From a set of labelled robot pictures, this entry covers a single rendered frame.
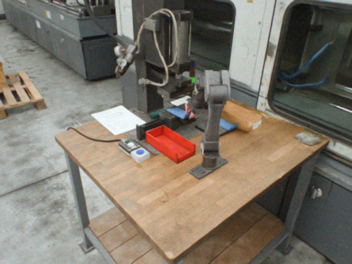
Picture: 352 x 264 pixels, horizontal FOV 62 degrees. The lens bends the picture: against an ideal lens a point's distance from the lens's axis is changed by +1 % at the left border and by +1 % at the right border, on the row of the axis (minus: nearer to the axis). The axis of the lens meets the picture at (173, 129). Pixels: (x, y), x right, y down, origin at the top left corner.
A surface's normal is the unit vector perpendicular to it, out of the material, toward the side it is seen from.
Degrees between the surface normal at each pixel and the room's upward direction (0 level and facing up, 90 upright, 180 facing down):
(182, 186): 0
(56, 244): 0
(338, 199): 90
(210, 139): 98
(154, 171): 0
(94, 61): 90
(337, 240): 90
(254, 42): 90
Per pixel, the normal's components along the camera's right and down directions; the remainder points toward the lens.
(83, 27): 0.61, 0.42
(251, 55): -0.80, 0.30
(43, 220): 0.01, -0.86
